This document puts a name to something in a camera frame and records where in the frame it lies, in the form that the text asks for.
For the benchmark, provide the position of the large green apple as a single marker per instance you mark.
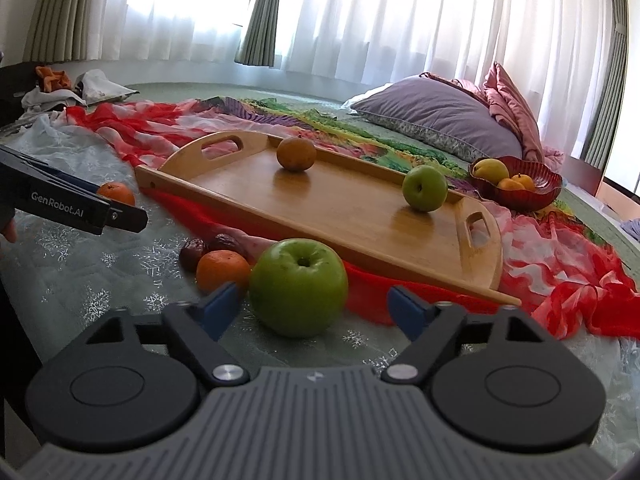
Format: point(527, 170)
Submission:
point(297, 287)

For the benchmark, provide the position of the brown pear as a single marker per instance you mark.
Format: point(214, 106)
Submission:
point(296, 154)

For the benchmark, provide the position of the person's left hand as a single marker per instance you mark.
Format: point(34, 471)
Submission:
point(7, 232)

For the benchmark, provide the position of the wooden bed frame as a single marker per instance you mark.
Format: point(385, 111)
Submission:
point(585, 172)

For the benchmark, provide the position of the small green apple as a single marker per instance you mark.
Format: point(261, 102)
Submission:
point(425, 187)

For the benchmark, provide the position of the purple pillow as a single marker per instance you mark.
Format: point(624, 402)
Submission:
point(430, 110)

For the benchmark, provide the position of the red date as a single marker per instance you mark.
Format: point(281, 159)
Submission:
point(225, 244)
point(192, 254)

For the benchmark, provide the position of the red and white scarf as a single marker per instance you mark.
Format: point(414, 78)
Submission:
point(550, 260)

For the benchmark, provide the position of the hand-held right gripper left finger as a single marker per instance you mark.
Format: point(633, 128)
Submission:
point(222, 306)

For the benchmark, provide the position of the sheer snowflake cloth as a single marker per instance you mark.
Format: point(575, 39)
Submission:
point(75, 270)

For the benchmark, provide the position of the multicoloured floral scarf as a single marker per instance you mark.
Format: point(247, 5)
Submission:
point(360, 130)

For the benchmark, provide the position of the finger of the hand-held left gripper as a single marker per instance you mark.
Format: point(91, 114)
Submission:
point(75, 183)
point(127, 220)

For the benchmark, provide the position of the red glass bowl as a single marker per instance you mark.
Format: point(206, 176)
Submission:
point(530, 197)

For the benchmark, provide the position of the green curtain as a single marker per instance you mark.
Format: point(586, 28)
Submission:
point(607, 85)
point(70, 5)
point(265, 15)

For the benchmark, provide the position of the white sheer curtain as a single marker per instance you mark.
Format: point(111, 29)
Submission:
point(400, 15)

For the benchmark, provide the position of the pale blue cloth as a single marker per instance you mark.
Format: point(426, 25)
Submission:
point(632, 229)

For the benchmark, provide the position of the orange cloth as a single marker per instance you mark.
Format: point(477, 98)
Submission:
point(52, 79)

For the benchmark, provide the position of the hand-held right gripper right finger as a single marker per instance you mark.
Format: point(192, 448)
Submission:
point(404, 310)

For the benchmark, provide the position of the pink quilt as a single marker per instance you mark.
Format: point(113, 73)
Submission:
point(510, 105)

